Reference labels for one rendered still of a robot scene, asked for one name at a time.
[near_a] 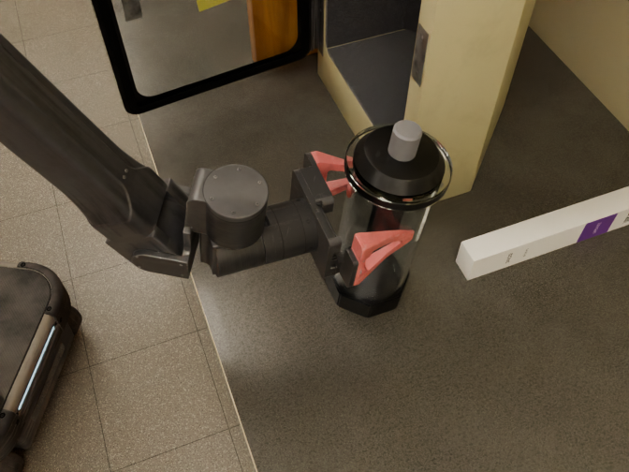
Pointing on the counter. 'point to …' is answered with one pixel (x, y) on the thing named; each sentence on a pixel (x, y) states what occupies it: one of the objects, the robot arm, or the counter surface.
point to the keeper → (419, 54)
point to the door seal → (199, 85)
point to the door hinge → (317, 25)
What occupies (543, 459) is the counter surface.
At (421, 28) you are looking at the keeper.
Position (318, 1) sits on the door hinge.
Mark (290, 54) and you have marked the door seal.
